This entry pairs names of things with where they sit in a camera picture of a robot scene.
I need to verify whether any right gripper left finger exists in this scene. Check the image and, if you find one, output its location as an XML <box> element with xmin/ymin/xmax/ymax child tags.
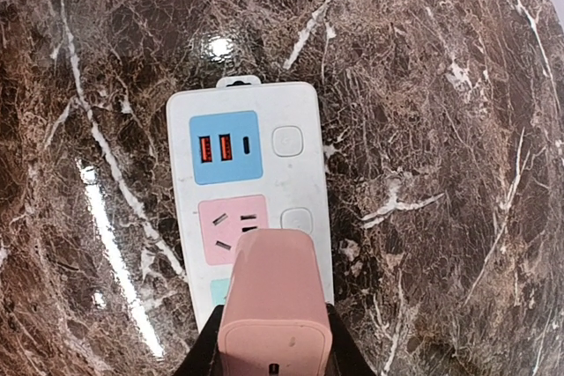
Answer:
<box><xmin>173</xmin><ymin>305</ymin><xmax>224</xmax><ymax>376</ymax></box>

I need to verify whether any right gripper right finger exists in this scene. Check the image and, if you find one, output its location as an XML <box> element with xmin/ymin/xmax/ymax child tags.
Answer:
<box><xmin>325</xmin><ymin>303</ymin><xmax>375</xmax><ymax>376</ymax></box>

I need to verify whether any small pink charger plug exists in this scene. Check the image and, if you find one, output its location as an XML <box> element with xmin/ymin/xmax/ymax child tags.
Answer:
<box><xmin>218</xmin><ymin>229</ymin><xmax>332</xmax><ymax>375</ymax></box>

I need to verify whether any white multicolour power strip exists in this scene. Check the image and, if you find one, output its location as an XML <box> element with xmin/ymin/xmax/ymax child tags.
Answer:
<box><xmin>166</xmin><ymin>76</ymin><xmax>334</xmax><ymax>328</ymax></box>

